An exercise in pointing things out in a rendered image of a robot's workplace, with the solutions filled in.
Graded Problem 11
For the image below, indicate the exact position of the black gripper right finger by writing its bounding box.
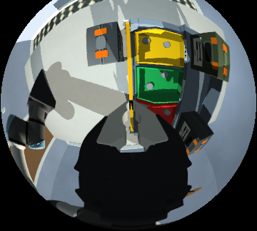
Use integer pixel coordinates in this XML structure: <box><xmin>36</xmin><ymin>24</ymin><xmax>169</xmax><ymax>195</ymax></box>
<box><xmin>131</xmin><ymin>100</ymin><xmax>192</xmax><ymax>168</ymax></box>

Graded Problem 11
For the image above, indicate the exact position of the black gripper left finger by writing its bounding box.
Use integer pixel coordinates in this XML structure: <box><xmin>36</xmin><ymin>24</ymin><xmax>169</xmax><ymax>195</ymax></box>
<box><xmin>74</xmin><ymin>100</ymin><xmax>131</xmax><ymax>171</ymax></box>

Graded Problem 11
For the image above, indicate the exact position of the yellow open bin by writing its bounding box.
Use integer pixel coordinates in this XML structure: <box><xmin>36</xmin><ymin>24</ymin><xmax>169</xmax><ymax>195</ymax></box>
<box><xmin>134</xmin><ymin>29</ymin><xmax>184</xmax><ymax>68</ymax></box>

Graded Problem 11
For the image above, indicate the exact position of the dark grey metal shelf rack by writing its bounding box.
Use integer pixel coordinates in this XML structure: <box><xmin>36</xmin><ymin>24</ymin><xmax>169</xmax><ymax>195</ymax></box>
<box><xmin>123</xmin><ymin>19</ymin><xmax>223</xmax><ymax>129</ymax></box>

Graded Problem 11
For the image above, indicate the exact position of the red bin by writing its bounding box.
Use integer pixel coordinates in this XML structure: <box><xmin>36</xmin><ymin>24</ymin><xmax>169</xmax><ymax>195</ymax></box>
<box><xmin>136</xmin><ymin>98</ymin><xmax>178</xmax><ymax>125</ymax></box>

